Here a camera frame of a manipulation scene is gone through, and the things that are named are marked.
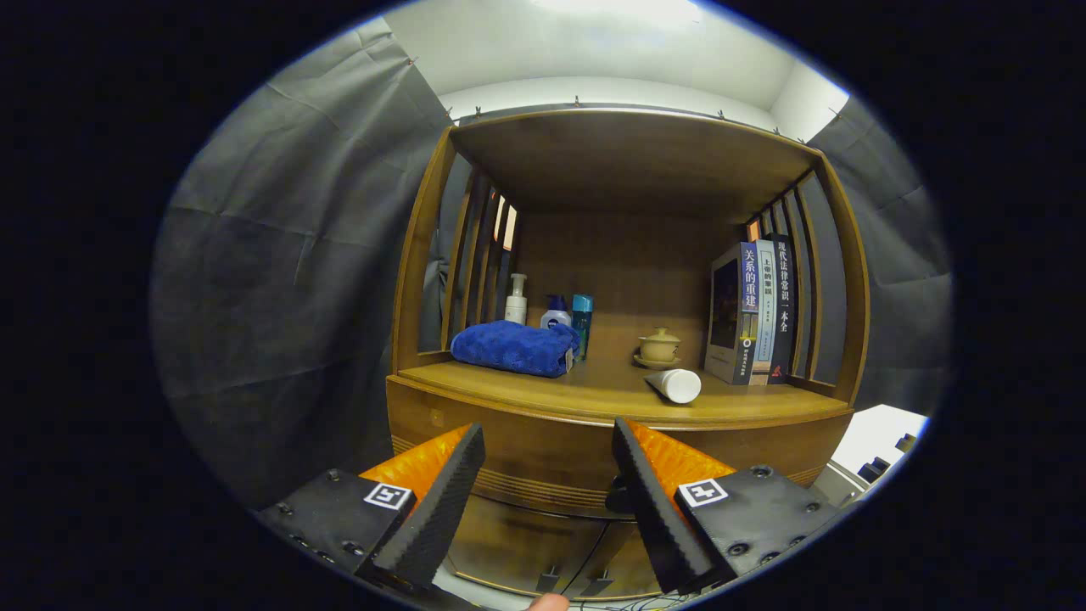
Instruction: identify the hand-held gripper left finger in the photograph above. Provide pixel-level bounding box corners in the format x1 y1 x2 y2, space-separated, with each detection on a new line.
255 423 487 595

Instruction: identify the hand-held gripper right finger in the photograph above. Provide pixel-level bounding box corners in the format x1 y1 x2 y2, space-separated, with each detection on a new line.
611 416 849 597

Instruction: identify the wooden drawer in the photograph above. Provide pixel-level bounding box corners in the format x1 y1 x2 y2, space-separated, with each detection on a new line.
386 378 854 520

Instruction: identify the white and green tube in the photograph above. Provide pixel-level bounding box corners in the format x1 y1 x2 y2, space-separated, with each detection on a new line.
642 367 703 405

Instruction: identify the wooden countertop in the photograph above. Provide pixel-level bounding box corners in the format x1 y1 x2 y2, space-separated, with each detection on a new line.
397 344 852 425

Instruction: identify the white side cabinet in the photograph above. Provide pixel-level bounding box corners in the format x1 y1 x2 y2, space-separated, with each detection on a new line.
814 404 930 510

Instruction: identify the wooden cabinet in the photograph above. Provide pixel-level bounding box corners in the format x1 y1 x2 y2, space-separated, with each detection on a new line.
386 108 872 602

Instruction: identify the beige lidded teacup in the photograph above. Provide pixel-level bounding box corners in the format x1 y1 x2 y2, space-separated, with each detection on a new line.
638 327 682 363

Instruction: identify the blue towel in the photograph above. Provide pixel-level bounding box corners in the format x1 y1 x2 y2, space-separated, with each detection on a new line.
450 320 583 379

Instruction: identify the teal bottle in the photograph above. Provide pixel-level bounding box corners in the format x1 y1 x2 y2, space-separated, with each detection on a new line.
571 294 595 362

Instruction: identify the blue spine book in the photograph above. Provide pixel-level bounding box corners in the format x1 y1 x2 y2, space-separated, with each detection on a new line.
704 242 760 386

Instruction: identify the white spine book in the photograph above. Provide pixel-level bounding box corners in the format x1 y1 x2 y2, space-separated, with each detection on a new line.
748 239 777 387

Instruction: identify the black spine book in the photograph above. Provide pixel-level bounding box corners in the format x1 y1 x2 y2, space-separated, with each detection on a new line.
766 234 798 386

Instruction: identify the thin black cable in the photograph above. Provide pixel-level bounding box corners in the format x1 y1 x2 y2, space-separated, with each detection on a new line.
560 519 612 597

